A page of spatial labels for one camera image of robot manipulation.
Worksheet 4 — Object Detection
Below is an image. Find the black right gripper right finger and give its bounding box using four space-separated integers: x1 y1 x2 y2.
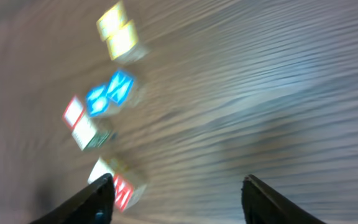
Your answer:
241 175 324 224

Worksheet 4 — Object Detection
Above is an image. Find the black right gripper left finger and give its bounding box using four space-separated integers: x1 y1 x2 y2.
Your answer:
30 173 115 224

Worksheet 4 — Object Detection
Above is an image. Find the red M letter block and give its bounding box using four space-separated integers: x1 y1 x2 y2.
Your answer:
113 170 147 212

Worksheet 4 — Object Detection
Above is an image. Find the green-sided picture block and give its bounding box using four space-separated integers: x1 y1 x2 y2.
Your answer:
71 114 116 151

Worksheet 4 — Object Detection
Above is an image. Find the red I letter block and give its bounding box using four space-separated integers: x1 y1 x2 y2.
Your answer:
62 95 85 130

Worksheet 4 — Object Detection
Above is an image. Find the blue G letter block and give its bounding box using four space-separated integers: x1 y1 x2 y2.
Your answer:
85 83 122 118

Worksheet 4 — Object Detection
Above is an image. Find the blue X letter block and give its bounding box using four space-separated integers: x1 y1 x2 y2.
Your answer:
106 69 145 108

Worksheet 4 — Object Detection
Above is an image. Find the yellow block near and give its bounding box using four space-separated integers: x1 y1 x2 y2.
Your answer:
106 20 149 65

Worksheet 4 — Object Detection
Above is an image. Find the yellow block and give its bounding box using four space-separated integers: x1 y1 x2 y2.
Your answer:
96 1 127 41
106 20 149 65

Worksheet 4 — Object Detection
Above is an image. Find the yellow block far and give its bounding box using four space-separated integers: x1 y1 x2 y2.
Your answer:
96 1 127 41

